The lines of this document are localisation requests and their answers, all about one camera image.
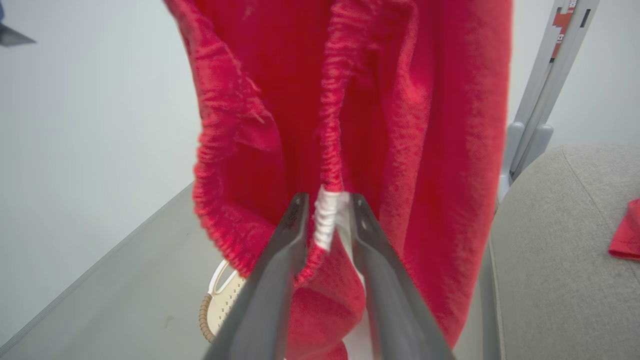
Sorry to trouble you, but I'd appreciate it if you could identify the cream plastic laundry basket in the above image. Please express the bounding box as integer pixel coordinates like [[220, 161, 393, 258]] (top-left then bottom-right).
[[198, 259, 247, 344]]

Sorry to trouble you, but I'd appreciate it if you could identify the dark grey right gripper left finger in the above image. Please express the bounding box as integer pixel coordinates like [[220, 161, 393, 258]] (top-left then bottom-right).
[[202, 192, 310, 360]]

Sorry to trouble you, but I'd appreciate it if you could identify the grey fabric sofa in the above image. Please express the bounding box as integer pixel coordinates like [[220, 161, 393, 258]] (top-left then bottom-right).
[[480, 144, 640, 360]]

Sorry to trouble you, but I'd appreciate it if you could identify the red jersey with black print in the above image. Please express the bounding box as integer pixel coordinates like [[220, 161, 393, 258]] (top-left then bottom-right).
[[608, 198, 640, 262]]

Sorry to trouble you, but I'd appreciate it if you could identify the grey partition post pair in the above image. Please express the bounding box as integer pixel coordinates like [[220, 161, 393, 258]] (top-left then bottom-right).
[[510, 0, 601, 176]]

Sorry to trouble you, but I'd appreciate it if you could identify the grey curved partition leg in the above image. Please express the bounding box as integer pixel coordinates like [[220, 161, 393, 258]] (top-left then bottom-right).
[[497, 121, 527, 202], [520, 124, 555, 172]]

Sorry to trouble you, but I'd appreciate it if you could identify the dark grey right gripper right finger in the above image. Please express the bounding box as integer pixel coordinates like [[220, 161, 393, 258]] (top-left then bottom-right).
[[349, 193, 456, 360]]

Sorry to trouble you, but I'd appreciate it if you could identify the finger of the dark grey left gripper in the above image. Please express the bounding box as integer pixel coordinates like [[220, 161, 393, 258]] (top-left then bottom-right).
[[0, 22, 37, 49]]

